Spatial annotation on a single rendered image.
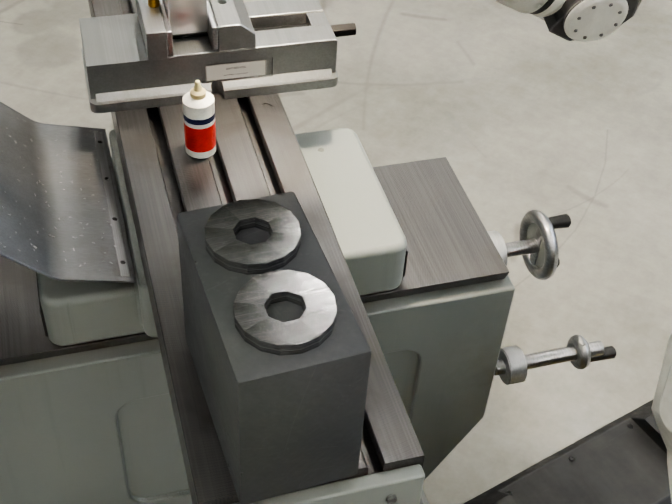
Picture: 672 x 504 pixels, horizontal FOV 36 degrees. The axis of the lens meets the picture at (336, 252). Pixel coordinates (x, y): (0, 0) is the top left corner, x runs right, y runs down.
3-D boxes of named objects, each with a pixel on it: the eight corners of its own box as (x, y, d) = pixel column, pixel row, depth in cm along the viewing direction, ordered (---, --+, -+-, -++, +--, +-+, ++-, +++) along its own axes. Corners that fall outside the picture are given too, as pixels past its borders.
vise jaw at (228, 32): (238, 1, 150) (238, -24, 147) (256, 48, 141) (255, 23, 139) (197, 5, 149) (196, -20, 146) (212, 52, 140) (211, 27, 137)
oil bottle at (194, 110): (213, 138, 138) (210, 69, 130) (219, 157, 135) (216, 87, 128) (183, 142, 137) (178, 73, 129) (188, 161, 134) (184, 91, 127)
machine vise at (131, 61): (314, 30, 158) (317, -35, 151) (339, 86, 148) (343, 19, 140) (81, 53, 151) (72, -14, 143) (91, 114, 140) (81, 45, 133)
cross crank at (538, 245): (541, 242, 180) (554, 191, 171) (570, 290, 171) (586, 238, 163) (455, 256, 176) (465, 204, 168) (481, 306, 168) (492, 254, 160)
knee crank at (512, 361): (604, 343, 176) (612, 319, 172) (620, 369, 172) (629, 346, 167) (484, 366, 171) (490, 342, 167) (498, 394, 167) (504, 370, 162)
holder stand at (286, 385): (291, 315, 116) (295, 178, 102) (359, 475, 101) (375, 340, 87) (185, 339, 113) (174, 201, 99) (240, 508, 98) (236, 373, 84)
